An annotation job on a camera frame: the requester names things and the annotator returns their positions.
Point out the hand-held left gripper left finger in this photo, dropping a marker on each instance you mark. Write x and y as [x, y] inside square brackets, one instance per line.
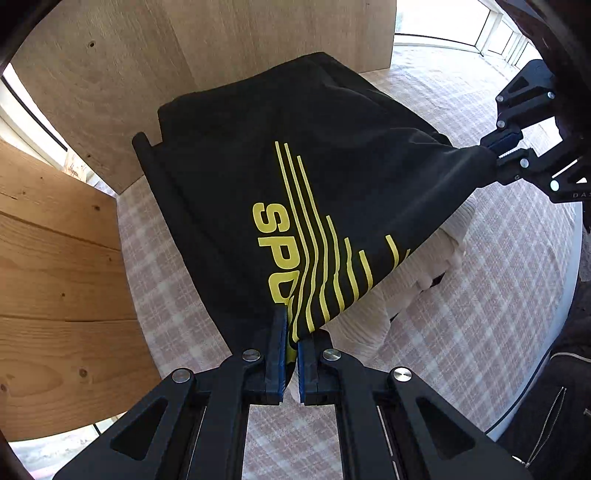
[277, 364]

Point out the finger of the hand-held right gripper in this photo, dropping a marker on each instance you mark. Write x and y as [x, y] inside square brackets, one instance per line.
[512, 164]
[505, 136]

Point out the black pants with yellow print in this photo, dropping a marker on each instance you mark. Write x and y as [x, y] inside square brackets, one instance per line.
[231, 161]

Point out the pink plaid blanket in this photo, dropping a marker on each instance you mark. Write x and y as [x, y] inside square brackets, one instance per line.
[485, 300]

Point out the pine plank board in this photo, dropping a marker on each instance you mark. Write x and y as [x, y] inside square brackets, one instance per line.
[60, 277]

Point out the person's dark zipper jacket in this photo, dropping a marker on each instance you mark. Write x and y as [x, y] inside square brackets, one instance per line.
[554, 415]

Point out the light wood panel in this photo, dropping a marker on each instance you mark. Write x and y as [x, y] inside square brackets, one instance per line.
[138, 60]

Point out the beige folded cardigan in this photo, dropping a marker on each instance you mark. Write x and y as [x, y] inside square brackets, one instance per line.
[415, 267]

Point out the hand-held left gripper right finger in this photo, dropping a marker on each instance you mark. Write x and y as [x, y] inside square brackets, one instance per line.
[304, 374]

